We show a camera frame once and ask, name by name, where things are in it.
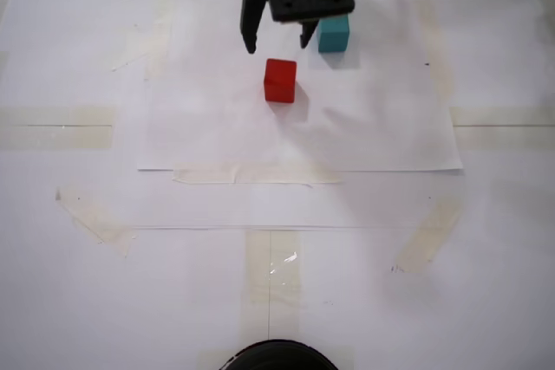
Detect teal blue cube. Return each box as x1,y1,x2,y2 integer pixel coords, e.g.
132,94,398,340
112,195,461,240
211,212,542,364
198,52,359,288
317,14,350,54

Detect black round camera stand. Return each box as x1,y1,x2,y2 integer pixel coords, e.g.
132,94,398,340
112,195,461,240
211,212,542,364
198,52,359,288
222,339,339,370

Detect red cube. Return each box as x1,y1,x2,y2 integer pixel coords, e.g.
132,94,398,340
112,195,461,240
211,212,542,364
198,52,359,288
263,58,298,104

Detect yellowish clear tape strip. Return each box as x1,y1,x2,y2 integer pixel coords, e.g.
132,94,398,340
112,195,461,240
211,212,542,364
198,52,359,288
448,105,555,151
392,195,463,276
0,105,119,151
245,230,304,308
55,181,139,258

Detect white paper sheet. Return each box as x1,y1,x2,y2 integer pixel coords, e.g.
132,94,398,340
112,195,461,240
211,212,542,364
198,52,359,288
137,0,464,172

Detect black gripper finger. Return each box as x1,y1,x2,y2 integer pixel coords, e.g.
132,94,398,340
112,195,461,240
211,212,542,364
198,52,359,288
298,18,322,49
240,0,268,55

